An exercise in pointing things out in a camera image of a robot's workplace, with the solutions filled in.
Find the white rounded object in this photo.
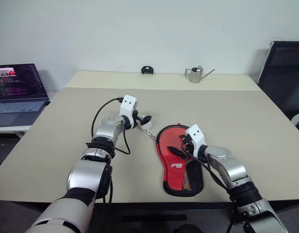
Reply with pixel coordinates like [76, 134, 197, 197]
[291, 113, 299, 135]

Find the steel watering can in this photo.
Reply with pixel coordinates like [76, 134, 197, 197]
[183, 65, 216, 84]

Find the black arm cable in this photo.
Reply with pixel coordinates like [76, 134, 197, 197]
[91, 97, 131, 204]
[179, 142, 238, 233]

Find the white plush keychain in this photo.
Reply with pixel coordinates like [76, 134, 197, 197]
[138, 121, 155, 140]

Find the black mesh office chair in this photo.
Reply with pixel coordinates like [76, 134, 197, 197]
[257, 40, 299, 121]

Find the dark rounded shape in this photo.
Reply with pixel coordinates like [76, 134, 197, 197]
[176, 223, 201, 233]

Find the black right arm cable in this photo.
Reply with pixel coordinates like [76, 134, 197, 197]
[179, 142, 238, 233]

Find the open dark laptop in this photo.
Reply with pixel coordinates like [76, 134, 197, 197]
[0, 63, 51, 128]

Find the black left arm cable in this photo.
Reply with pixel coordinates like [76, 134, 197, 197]
[91, 97, 131, 204]

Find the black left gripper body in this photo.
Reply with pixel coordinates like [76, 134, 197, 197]
[132, 110, 144, 129]

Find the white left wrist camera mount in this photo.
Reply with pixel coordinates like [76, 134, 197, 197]
[118, 95, 139, 120]

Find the white side table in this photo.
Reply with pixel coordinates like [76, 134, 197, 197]
[0, 124, 34, 139]

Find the small black clip object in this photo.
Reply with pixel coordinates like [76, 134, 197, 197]
[140, 65, 154, 76]

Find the black table frame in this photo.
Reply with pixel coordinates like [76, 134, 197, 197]
[0, 200, 299, 225]

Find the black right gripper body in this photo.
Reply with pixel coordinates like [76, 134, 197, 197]
[179, 135, 196, 156]

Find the beige table cover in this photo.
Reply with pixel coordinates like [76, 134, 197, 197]
[0, 87, 299, 204]

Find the black red paddle case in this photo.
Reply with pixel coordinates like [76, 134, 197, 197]
[155, 122, 204, 198]

